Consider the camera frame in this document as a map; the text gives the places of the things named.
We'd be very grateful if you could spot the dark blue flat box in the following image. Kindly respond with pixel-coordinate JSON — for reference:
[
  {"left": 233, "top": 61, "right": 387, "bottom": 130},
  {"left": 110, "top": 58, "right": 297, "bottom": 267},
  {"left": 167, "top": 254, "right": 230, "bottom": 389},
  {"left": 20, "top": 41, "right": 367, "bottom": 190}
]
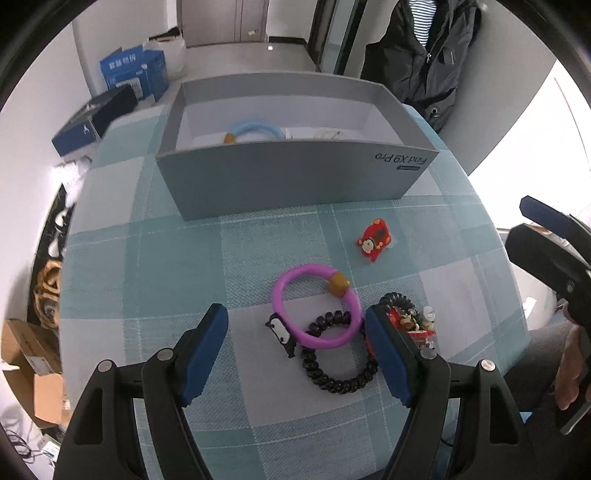
[{"left": 52, "top": 84, "right": 138, "bottom": 158}]

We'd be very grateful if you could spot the black jacket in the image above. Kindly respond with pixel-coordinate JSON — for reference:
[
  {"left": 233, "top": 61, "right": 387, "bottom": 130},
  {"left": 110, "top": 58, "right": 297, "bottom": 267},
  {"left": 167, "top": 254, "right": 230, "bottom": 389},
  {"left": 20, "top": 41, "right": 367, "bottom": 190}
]
[{"left": 360, "top": 0, "right": 483, "bottom": 134}]

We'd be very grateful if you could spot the grey door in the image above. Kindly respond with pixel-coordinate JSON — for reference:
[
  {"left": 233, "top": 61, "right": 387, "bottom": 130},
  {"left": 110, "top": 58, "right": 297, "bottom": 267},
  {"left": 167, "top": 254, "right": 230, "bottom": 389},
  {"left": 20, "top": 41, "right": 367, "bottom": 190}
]
[{"left": 180, "top": 0, "right": 269, "bottom": 42}]

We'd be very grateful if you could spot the red cartoon hair clip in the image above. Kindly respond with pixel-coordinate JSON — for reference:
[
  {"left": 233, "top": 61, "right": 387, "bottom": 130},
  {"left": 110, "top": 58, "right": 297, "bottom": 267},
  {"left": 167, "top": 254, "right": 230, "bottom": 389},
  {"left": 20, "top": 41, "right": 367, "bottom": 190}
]
[{"left": 355, "top": 220, "right": 397, "bottom": 263}]

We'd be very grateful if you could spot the orange coiled cable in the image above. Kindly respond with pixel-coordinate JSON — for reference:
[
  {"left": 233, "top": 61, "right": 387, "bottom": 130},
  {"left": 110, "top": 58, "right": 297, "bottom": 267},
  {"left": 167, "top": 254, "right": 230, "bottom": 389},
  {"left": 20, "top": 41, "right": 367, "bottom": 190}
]
[{"left": 34, "top": 261, "right": 63, "bottom": 329}]

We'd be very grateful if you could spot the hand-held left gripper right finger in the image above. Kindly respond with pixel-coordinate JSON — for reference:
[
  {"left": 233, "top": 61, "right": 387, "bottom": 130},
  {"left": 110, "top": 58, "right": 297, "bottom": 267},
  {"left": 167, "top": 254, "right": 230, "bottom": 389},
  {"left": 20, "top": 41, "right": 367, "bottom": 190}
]
[{"left": 364, "top": 304, "right": 536, "bottom": 480}]

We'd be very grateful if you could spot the white plastic bag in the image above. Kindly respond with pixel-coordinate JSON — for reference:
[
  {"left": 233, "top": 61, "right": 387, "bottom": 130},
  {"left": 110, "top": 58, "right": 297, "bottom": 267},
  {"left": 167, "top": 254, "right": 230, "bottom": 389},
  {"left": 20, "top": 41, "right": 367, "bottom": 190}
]
[{"left": 143, "top": 37, "right": 187, "bottom": 84}]

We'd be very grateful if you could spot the teal checked tablecloth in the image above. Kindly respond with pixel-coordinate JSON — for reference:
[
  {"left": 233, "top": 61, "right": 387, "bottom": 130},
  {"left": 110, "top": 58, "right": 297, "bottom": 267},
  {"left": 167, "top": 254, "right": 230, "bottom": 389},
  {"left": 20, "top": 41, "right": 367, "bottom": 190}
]
[{"left": 58, "top": 104, "right": 532, "bottom": 480}]

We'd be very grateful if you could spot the person's right hand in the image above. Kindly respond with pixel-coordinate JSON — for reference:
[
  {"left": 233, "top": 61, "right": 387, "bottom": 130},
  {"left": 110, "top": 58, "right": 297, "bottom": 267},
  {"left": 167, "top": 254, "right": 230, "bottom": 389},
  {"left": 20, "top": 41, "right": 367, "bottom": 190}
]
[{"left": 555, "top": 325, "right": 586, "bottom": 411}]

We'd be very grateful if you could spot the striped shirt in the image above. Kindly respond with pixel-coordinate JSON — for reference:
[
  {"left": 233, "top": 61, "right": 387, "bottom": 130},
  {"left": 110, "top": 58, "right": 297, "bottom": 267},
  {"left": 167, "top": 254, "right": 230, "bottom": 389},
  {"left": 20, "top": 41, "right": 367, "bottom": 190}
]
[{"left": 406, "top": 0, "right": 444, "bottom": 47}]

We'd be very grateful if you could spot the purple bracelet with amber bead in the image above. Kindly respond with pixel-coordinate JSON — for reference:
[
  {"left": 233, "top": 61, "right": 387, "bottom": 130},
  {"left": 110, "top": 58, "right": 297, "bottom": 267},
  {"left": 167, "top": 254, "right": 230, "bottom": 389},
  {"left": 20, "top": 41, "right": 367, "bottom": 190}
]
[{"left": 271, "top": 264, "right": 362, "bottom": 350}]

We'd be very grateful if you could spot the brown cardboard box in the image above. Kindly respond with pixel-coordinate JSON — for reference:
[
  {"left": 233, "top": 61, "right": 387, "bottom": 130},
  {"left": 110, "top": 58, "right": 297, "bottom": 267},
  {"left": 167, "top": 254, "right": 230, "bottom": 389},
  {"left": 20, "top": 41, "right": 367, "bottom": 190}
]
[
  {"left": 0, "top": 318, "right": 63, "bottom": 376},
  {"left": 31, "top": 371, "right": 70, "bottom": 429}
]

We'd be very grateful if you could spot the blue cardboard box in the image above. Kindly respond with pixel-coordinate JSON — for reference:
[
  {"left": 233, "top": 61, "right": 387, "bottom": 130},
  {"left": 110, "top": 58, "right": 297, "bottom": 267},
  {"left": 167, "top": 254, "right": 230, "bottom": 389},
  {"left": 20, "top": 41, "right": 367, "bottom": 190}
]
[{"left": 99, "top": 45, "right": 168, "bottom": 102}]

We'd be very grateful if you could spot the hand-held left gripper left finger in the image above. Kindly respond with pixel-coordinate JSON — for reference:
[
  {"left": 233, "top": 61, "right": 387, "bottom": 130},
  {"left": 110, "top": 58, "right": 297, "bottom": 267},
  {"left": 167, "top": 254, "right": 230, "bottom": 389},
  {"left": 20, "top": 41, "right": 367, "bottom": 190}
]
[{"left": 55, "top": 303, "right": 230, "bottom": 480}]

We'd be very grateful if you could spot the black cat charm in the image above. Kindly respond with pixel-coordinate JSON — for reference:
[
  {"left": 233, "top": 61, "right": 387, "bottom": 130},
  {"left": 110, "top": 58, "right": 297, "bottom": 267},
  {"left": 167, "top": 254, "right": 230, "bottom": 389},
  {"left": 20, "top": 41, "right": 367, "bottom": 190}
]
[{"left": 265, "top": 312, "right": 297, "bottom": 360}]

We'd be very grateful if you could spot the white crumpled wrapping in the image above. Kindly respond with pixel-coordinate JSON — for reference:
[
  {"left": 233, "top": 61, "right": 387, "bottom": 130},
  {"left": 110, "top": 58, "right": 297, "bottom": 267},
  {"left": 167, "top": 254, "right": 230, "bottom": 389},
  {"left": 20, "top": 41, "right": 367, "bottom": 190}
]
[{"left": 55, "top": 157, "right": 90, "bottom": 204}]

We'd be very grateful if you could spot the grey cardboard box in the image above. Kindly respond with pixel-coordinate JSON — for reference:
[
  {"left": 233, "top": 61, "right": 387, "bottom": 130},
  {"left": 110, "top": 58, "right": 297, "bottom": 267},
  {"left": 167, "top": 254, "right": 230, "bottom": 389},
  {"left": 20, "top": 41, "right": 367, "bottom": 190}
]
[{"left": 156, "top": 76, "right": 441, "bottom": 222}]

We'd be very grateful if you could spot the light blue bracelet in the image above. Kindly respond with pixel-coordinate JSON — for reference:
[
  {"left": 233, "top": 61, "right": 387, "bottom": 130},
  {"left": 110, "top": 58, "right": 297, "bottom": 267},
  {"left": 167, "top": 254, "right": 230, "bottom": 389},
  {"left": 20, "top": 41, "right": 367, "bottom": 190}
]
[{"left": 223, "top": 120, "right": 283, "bottom": 145}]

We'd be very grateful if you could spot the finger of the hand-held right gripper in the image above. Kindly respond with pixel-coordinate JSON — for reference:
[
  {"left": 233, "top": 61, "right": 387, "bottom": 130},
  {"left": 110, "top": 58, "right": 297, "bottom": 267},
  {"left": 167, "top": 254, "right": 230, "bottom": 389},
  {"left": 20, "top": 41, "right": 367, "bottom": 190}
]
[
  {"left": 519, "top": 196, "right": 591, "bottom": 259},
  {"left": 505, "top": 223, "right": 591, "bottom": 301}
]

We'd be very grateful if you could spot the plain black spiral hair tie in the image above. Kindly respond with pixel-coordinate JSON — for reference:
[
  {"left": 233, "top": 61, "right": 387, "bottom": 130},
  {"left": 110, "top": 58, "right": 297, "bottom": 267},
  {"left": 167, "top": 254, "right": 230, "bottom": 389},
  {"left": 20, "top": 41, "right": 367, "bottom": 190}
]
[{"left": 301, "top": 310, "right": 380, "bottom": 395}]

